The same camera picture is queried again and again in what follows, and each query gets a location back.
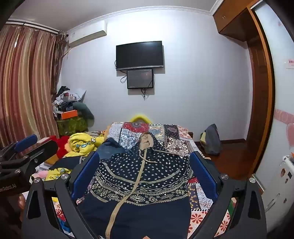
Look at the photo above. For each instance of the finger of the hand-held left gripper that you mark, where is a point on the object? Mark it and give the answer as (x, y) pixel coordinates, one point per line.
(25, 142)
(44, 149)

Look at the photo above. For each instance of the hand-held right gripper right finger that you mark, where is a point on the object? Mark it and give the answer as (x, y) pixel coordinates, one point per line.
(204, 174)

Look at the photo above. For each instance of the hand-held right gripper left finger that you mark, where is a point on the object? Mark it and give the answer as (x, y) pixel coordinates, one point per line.
(85, 174)

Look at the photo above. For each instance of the navy patterned hoodie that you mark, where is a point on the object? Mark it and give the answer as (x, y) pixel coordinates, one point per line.
(149, 183)

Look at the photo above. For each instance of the person's left hand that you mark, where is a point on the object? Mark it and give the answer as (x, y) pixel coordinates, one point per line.
(21, 201)

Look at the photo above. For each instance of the red plush toy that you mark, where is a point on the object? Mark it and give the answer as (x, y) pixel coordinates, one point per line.
(62, 147)

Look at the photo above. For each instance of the pink plush toy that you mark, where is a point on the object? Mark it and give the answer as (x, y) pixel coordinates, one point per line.
(41, 174)

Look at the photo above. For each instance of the yellow cartoon fleece blanket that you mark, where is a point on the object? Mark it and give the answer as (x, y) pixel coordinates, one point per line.
(80, 143)

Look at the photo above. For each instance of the green printed cloth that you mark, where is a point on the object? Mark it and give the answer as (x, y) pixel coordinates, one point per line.
(71, 127)

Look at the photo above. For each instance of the grey backpack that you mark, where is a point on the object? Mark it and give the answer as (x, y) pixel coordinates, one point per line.
(212, 140)

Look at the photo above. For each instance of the blue denim jacket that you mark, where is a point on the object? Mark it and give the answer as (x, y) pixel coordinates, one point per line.
(112, 149)

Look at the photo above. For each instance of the orange box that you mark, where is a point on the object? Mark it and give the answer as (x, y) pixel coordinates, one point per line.
(69, 114)

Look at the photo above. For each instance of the patchwork printed bedspread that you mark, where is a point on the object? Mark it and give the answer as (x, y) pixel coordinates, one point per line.
(179, 137)

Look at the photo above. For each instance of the orange plush toy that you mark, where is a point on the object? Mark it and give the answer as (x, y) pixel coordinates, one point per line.
(104, 132)

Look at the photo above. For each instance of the striped brown curtain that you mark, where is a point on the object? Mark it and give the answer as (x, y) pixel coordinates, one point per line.
(27, 87)

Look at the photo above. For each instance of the pile of clutter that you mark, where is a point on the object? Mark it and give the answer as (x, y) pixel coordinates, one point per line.
(66, 98)

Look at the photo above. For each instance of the dark green cloth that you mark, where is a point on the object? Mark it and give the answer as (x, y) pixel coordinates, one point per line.
(86, 110)

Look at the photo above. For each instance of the pink heart door sticker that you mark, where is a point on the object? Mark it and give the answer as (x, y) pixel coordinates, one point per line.
(284, 124)

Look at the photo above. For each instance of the brown wooden door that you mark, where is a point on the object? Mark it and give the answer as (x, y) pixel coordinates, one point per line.
(259, 92)

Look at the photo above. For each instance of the white air conditioner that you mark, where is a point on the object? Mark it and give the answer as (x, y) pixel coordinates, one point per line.
(88, 33)

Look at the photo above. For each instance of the red and white door label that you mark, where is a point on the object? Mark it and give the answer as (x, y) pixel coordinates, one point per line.
(289, 63)

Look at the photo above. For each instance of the small black wall monitor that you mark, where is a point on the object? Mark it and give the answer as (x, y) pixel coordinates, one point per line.
(140, 78)

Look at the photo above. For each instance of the curtain rail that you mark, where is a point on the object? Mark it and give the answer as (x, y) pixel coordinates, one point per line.
(34, 24)

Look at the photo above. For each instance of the large black wall television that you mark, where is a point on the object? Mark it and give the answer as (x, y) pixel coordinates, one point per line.
(139, 55)

